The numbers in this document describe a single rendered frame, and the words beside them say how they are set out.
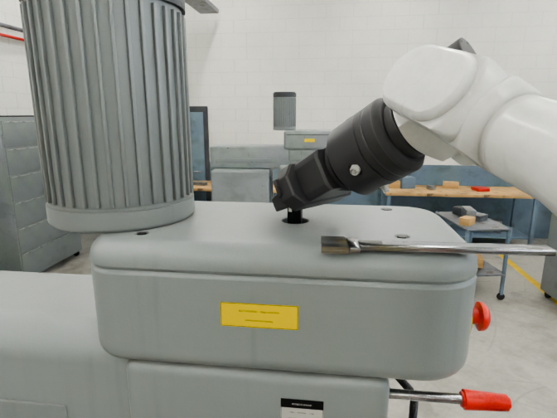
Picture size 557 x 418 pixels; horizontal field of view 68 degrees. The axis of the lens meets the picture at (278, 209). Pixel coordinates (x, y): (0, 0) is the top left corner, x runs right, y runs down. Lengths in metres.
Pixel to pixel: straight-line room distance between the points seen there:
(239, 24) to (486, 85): 7.05
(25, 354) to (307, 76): 6.67
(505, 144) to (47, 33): 0.48
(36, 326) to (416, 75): 0.56
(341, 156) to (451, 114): 0.15
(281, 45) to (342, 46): 0.99
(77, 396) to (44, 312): 0.13
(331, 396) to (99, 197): 0.37
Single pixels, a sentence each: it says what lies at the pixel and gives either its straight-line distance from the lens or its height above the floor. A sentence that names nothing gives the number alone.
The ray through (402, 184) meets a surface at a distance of 6.69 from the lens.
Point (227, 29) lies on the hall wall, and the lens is 7.38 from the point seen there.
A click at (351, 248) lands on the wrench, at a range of 0.44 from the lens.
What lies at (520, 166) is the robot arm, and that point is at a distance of 0.32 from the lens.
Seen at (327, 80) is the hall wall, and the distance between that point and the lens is 7.07.
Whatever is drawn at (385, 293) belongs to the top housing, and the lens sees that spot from 0.47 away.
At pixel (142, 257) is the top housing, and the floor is 1.87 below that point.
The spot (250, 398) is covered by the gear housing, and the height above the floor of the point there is 1.69.
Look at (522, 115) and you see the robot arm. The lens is 0.33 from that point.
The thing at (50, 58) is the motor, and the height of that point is 2.10.
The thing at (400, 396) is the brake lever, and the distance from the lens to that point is 0.57.
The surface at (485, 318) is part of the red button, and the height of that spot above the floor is 1.77.
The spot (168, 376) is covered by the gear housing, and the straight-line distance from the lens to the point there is 0.57.
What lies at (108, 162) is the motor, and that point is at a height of 1.98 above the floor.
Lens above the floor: 2.04
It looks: 13 degrees down
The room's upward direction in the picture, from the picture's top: straight up
